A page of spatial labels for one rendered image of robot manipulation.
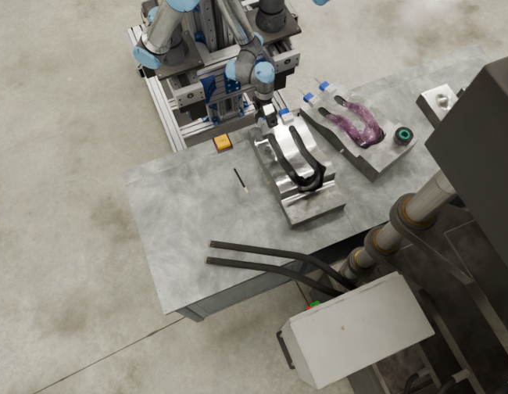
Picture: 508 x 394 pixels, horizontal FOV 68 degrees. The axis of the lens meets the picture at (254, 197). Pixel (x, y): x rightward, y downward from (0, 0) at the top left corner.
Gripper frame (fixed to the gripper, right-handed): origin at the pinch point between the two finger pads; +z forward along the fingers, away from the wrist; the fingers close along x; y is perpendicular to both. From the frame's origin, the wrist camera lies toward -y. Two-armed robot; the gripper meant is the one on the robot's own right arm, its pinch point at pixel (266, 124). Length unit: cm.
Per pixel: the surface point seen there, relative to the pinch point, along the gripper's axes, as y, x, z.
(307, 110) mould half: 2.5, -23.1, 5.0
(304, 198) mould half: -38.8, -1.7, 4.4
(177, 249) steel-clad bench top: -37, 58, 10
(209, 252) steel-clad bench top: -44, 45, 10
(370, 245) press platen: -74, -2, -39
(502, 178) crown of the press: -82, 1, -101
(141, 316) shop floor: -42, 100, 90
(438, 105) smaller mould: -19, -83, 6
